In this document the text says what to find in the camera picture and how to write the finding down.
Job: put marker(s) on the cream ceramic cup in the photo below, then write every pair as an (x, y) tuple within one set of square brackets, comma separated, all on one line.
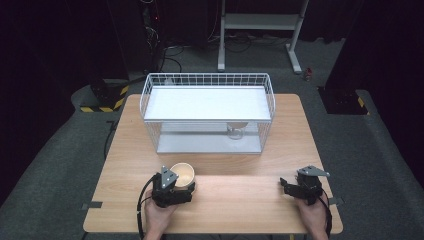
[(185, 173)]

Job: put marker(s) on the small red object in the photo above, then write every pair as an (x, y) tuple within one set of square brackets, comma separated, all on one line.
[(308, 74)]

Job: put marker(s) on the black yellow striped stand base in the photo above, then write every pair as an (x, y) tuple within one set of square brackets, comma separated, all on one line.
[(103, 96), (343, 101)]

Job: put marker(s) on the person's left hand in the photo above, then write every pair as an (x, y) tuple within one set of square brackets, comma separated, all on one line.
[(160, 215)]

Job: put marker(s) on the white metal stand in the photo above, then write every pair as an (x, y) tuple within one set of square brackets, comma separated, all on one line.
[(260, 23)]

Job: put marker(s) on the clear jar with white lid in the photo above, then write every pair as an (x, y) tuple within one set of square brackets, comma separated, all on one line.
[(236, 130)]

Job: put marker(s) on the person's right hand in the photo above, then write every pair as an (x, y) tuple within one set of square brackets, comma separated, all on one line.
[(311, 213)]

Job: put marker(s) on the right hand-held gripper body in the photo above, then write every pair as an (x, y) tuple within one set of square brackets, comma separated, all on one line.
[(308, 186)]

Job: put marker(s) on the grey tape strip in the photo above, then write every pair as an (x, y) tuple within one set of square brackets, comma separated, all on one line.
[(91, 205), (336, 201)]

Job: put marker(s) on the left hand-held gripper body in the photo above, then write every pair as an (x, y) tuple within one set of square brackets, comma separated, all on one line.
[(166, 191)]

